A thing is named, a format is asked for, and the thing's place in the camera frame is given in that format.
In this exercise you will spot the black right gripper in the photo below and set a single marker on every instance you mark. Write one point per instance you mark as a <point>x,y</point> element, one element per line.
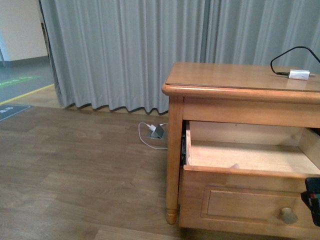
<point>311,198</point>

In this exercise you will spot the round wooden drawer knob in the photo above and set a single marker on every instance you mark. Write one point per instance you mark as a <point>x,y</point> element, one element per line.
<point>288,216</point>

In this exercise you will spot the wooden drawer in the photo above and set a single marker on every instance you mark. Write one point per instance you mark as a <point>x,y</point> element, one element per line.
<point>274,163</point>

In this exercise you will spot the pink marker with white cap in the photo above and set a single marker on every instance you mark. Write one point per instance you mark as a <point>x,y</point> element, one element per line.
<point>235,166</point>

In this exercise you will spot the white power adapter on nightstand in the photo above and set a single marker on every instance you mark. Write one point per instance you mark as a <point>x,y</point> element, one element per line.
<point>296,74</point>

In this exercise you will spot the wooden nightstand cabinet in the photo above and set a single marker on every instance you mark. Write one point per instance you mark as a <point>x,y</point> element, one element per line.
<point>227,93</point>

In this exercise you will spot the silver floor power socket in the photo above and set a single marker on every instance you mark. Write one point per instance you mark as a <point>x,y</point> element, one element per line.
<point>158,134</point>

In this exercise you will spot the white charger plug on floor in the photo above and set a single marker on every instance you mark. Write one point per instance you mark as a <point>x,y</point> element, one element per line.
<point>152,127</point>

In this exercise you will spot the grey curtain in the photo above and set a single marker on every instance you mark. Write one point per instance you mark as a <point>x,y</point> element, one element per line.
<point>118,53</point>

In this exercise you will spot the dark floor sign sticker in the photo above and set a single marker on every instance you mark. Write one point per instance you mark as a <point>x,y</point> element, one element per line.
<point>9,110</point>

